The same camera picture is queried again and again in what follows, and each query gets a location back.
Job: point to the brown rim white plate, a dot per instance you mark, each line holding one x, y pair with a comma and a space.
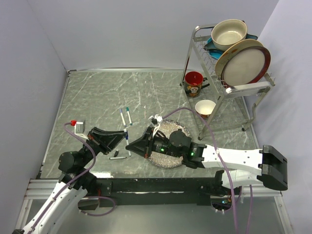
248, 66

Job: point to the metal dish rack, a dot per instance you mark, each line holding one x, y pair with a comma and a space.
235, 106

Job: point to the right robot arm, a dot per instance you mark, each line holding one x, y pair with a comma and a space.
265, 166

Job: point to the black base frame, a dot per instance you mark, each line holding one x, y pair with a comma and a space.
160, 191

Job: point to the blue dish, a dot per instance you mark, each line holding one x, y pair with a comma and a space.
212, 50

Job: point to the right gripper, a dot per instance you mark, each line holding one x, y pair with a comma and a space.
144, 145

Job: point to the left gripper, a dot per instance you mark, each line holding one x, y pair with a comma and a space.
98, 137

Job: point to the white pen light blue tip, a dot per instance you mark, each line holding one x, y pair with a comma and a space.
122, 117

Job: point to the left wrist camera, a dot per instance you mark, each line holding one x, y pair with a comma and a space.
79, 128

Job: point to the white pen dark blue tip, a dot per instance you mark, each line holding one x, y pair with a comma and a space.
117, 158

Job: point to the red skull mug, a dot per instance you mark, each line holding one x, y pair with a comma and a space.
193, 83

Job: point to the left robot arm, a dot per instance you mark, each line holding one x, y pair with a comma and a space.
75, 181

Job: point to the small white red bowl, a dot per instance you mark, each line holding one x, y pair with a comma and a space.
205, 108

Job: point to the cream ceramic bowl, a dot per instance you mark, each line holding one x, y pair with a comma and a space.
228, 32

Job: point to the white pen teal tip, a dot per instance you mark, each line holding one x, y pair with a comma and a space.
129, 116

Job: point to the beige plate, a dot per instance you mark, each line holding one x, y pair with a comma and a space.
232, 51

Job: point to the speckled blue rim plate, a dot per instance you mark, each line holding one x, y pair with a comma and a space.
167, 161

